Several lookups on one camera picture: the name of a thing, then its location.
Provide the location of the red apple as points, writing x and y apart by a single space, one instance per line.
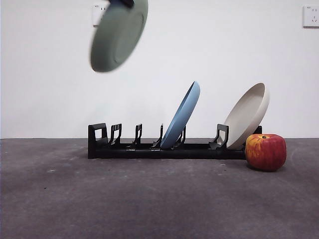
265 154

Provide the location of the green plate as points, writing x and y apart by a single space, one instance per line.
117 39

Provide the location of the black plate rack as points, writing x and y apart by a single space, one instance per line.
139 153

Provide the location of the white wall socket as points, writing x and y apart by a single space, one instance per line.
96 15
311 16

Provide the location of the blue plate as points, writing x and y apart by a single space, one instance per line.
182 117

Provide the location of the cream plate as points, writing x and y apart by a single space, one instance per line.
246 117

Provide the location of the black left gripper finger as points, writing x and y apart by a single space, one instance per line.
127 2

